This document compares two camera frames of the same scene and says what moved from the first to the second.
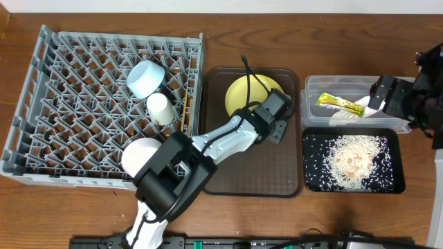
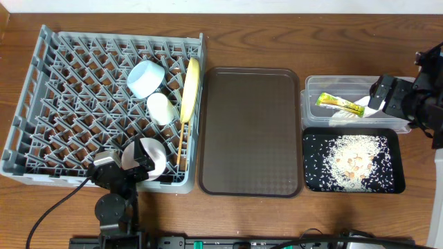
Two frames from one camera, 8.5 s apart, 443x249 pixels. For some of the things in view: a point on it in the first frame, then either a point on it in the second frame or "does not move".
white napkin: (341, 119) does not move
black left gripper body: (277, 128) -> (129, 173)
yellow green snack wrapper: (329, 100) does not move
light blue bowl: (144, 78) does not move
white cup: (160, 110) does not move
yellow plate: (236, 96) -> (190, 91)
